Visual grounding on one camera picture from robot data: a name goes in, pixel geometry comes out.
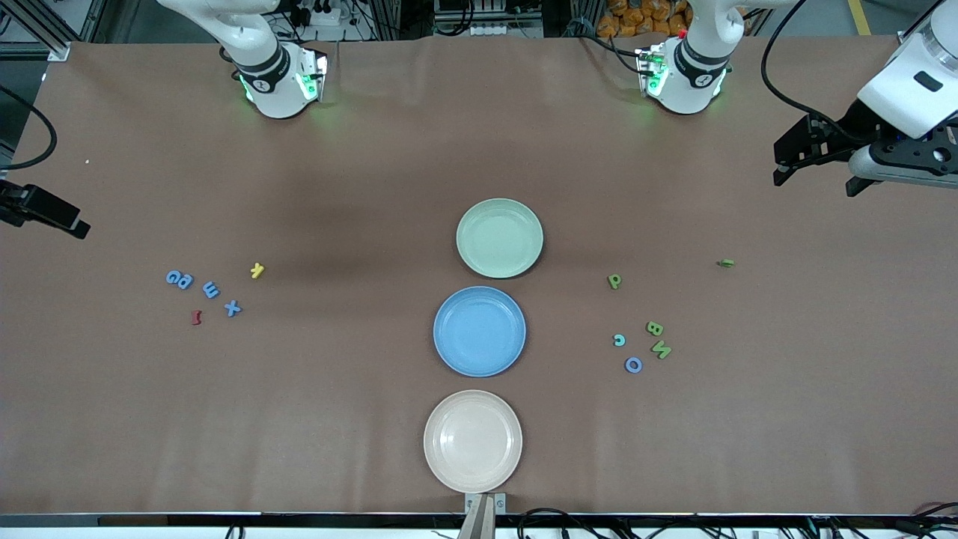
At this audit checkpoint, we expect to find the aluminium frame post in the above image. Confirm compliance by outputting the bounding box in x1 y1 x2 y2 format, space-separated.
0 0 73 62

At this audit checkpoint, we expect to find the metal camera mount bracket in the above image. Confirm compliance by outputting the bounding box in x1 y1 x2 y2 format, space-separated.
464 493 507 539

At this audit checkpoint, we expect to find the black table edge rail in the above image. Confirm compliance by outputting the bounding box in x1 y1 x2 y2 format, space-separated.
0 512 958 529

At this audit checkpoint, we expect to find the beige plate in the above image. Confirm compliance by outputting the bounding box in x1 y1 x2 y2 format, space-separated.
423 389 523 493

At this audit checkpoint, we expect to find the white power strip with plugs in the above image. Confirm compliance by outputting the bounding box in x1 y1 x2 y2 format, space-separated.
288 0 353 27

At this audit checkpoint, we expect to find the blue plate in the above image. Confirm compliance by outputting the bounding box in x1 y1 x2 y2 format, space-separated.
433 286 527 377

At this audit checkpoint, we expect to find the brown paper table cover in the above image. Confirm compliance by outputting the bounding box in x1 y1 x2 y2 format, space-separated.
0 34 958 517

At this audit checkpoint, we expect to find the bag of orange fruit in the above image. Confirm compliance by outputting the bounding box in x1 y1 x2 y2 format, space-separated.
597 0 691 40

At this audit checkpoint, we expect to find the black looped cable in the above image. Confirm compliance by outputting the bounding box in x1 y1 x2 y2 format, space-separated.
516 508 599 539

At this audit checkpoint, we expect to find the pale green plate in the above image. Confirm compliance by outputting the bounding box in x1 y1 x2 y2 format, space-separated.
456 198 544 279

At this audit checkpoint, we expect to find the long white power strip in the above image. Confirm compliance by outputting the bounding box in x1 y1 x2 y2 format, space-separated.
470 22 544 40

